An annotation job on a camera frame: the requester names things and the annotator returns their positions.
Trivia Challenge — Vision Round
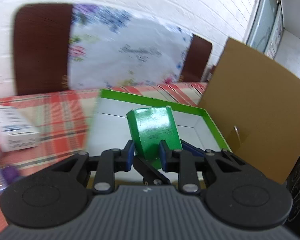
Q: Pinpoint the window frame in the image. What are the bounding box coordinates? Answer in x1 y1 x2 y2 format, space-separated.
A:
245 0 300 61

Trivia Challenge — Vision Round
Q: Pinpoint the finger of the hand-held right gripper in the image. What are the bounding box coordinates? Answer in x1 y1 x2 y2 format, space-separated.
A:
181 141 206 157
132 154 172 186

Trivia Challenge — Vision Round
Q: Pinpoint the red plaid tablecloth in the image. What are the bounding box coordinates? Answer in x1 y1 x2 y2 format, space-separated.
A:
0 81 208 238

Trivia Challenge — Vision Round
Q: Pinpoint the small green box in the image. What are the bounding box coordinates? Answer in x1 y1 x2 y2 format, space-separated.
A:
126 106 183 171

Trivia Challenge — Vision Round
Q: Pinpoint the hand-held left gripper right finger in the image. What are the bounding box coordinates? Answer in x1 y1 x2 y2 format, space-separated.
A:
159 140 243 196

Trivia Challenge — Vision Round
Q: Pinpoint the purple black tube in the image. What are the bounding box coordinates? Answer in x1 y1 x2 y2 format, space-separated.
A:
1 164 22 183

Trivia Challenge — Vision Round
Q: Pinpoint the green storage box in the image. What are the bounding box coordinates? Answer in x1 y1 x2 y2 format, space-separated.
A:
86 89 233 184

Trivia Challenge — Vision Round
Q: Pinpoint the brown cardboard sheet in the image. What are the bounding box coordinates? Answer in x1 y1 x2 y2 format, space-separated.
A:
197 37 300 186

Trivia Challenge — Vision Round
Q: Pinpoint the brown chair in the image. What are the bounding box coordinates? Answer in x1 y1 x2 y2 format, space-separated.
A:
179 34 213 83
13 3 74 96

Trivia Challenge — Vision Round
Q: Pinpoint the floral white cloth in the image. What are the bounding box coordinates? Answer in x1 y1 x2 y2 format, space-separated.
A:
68 4 193 90

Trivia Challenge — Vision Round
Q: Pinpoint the white medicine box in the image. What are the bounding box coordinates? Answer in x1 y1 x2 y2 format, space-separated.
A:
0 104 40 152

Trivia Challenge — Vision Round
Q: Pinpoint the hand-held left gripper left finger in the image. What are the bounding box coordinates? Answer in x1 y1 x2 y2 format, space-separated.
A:
50 140 136 194

